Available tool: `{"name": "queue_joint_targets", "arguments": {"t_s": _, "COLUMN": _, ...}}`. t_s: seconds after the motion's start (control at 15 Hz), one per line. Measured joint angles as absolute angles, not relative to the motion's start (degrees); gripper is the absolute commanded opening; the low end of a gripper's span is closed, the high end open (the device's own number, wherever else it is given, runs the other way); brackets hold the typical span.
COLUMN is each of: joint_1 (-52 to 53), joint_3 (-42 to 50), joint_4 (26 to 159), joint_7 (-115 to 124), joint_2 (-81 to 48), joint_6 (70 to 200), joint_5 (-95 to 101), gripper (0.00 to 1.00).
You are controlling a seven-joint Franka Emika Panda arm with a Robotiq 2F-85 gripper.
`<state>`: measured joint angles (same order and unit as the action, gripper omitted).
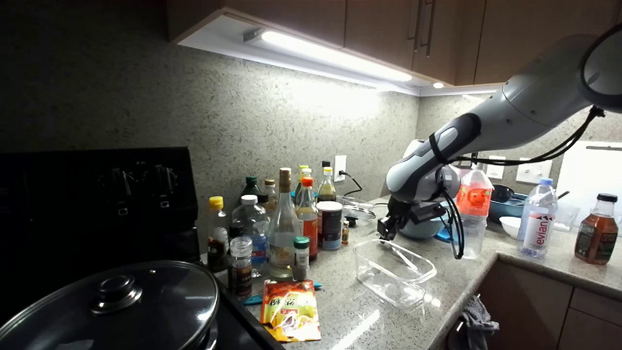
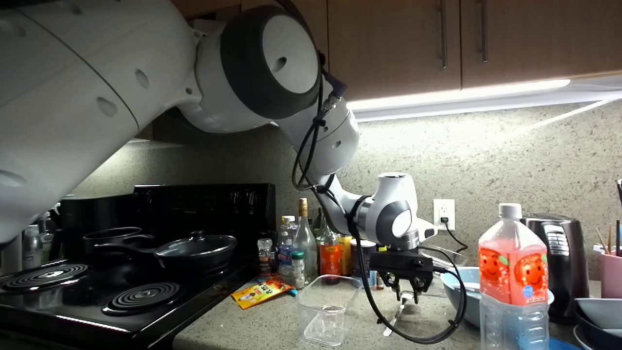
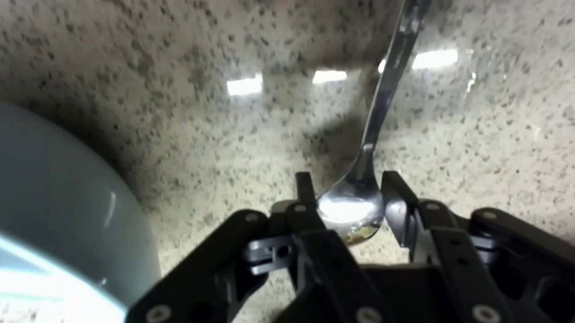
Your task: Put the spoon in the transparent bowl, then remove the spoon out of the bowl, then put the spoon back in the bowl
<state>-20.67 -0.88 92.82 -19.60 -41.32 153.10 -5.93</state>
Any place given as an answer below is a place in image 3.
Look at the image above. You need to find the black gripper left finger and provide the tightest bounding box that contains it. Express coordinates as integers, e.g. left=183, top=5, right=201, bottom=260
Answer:
left=124, top=171, right=385, bottom=323

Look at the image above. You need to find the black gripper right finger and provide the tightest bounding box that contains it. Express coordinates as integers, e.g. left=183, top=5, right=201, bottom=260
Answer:
left=379, top=169, right=575, bottom=323

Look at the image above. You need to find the metal spoon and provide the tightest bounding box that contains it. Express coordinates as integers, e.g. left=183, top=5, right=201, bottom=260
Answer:
left=316, top=0, right=435, bottom=248

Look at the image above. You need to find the light blue bowl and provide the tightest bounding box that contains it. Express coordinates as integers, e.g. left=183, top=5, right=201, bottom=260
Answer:
left=0, top=101, right=164, bottom=323

